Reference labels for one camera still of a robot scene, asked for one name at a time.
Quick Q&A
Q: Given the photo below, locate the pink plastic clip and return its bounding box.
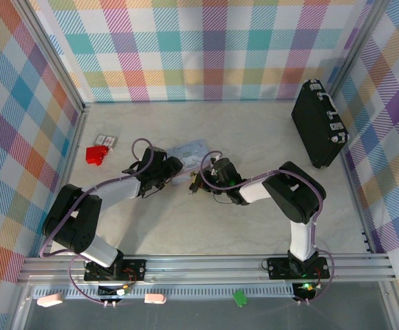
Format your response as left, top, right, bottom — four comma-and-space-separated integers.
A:
144, 293, 168, 305
36, 293, 65, 307

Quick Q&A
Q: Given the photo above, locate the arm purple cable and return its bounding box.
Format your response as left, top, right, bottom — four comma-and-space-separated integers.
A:
39, 137, 153, 307
199, 150, 336, 307

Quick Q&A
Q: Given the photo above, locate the black connector bracket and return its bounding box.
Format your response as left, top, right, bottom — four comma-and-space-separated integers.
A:
98, 284, 132, 304
292, 282, 316, 303

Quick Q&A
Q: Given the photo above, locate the aluminium frame post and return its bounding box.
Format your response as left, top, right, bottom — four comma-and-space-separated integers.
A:
328, 0, 391, 100
12, 0, 91, 114

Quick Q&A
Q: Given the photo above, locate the green plastic clip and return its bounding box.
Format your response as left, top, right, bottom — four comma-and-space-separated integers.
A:
232, 290, 249, 307

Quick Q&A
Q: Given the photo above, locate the red plastic block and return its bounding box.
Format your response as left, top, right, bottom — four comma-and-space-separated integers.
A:
85, 144, 110, 166

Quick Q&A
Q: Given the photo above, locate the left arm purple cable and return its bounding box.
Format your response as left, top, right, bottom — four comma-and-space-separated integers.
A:
39, 137, 153, 307

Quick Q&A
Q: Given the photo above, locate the wide aluminium base rail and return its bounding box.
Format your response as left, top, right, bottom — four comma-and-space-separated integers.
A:
17, 253, 398, 285

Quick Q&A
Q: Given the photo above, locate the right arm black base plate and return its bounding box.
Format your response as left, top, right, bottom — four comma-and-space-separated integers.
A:
266, 256, 331, 280

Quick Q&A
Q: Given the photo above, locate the black briefcase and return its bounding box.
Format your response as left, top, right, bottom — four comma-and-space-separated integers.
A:
290, 78, 351, 170

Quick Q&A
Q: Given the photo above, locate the grey metal panel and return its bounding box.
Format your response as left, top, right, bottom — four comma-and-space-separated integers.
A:
12, 283, 399, 330

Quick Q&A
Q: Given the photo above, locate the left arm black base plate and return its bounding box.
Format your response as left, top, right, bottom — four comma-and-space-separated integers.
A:
83, 258, 147, 283

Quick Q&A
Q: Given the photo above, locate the pastel cartoon tin box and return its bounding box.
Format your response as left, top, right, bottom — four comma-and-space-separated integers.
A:
166, 137, 213, 186

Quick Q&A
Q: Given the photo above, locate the grey slotted cable duct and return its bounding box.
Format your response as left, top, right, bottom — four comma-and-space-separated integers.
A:
32, 287, 295, 300

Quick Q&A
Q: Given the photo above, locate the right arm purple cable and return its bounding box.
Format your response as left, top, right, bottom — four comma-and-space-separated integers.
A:
199, 150, 336, 307

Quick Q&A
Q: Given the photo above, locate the small card packet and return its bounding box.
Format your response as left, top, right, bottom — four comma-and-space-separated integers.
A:
94, 133, 118, 149

